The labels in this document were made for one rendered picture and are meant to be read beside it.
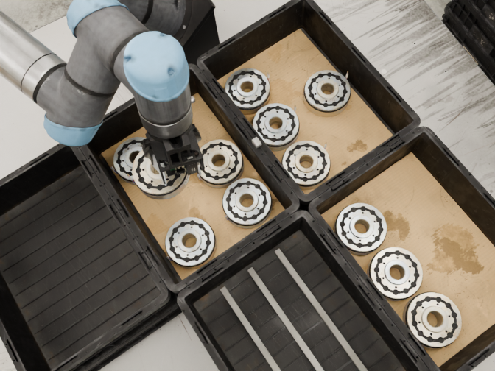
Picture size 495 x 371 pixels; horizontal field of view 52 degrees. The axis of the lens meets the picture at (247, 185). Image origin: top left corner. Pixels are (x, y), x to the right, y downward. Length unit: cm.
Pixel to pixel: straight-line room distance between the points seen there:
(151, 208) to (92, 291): 21
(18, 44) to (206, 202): 50
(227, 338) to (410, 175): 51
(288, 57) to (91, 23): 63
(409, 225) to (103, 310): 65
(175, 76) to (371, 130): 63
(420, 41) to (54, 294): 109
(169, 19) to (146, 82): 63
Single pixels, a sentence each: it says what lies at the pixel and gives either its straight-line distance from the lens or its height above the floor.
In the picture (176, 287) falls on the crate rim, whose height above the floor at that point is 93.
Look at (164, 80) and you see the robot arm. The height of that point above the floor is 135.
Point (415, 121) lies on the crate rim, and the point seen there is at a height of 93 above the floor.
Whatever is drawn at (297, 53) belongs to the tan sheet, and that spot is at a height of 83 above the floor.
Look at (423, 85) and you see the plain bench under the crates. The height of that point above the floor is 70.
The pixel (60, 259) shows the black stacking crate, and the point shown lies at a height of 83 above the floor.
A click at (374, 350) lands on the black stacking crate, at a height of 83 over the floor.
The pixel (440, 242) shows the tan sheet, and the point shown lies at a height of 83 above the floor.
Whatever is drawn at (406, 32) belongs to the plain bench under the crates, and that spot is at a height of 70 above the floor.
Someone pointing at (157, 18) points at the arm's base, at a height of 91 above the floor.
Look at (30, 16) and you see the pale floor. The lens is 260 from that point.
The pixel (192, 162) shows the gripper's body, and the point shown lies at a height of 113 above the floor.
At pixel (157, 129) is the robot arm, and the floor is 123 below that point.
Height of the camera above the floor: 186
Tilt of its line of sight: 71 degrees down
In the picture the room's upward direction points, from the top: 10 degrees counter-clockwise
